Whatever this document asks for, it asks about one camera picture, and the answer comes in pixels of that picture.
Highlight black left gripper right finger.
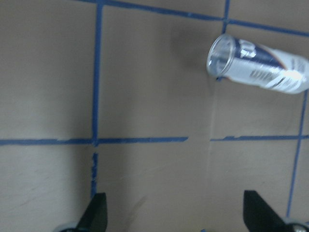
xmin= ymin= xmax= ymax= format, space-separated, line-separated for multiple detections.
xmin=243 ymin=190 xmax=288 ymax=232

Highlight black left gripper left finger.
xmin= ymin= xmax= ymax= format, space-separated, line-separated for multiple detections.
xmin=74 ymin=193 xmax=108 ymax=232

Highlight clear tennis ball can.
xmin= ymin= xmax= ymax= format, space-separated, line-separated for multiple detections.
xmin=206 ymin=34 xmax=309 ymax=94

